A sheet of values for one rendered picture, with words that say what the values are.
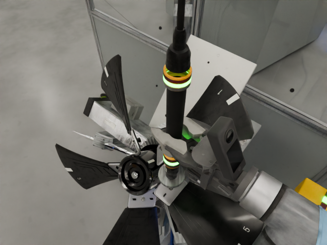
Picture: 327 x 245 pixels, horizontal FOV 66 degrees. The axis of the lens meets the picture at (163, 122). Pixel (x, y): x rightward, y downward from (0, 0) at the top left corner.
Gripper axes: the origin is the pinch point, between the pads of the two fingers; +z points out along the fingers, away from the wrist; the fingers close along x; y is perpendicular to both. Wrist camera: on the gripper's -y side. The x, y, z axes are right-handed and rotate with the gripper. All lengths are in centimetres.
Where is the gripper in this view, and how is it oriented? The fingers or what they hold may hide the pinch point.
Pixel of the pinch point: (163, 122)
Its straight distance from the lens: 51.4
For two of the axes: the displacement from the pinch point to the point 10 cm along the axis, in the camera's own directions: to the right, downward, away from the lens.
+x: 6.4, -6.1, 4.7
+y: 0.0, 6.1, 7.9
